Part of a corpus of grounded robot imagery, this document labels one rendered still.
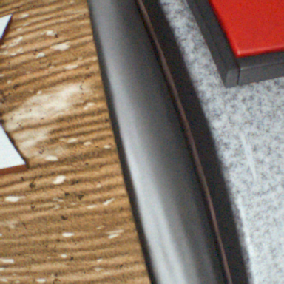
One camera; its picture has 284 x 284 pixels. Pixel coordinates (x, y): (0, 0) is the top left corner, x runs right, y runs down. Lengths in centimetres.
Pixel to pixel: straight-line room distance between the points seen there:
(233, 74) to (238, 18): 3
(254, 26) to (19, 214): 13
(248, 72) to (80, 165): 8
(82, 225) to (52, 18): 9
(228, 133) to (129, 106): 4
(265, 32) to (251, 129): 4
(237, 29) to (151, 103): 5
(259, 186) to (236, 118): 3
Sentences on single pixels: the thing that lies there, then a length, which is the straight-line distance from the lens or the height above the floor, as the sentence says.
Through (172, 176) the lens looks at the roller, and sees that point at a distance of 34.
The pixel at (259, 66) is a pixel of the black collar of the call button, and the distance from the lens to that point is 35.
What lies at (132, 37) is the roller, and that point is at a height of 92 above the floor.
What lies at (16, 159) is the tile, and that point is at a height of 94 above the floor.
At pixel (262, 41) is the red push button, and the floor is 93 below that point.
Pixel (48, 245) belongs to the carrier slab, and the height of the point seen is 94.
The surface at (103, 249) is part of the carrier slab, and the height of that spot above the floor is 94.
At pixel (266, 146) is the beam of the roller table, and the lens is 35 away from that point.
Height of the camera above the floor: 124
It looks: 69 degrees down
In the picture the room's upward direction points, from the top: 2 degrees clockwise
